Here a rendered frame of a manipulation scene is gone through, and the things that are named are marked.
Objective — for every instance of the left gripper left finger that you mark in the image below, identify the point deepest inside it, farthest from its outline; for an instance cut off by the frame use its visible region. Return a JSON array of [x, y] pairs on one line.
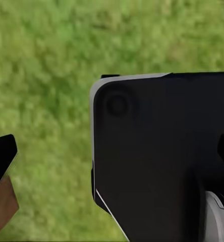
[[8, 150]]

